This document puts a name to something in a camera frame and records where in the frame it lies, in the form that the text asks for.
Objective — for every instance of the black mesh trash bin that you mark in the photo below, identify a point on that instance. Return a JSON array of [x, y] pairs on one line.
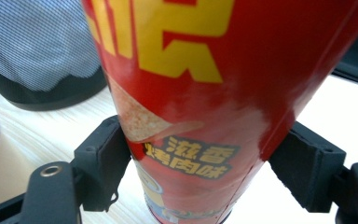
[[43, 98]]

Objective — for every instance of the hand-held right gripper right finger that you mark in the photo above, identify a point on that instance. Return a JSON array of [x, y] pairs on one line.
[[310, 168]]

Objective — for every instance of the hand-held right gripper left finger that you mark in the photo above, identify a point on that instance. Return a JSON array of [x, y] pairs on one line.
[[101, 161]]

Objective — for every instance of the red chip can yellow lid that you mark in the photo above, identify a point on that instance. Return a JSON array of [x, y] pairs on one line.
[[245, 93]]

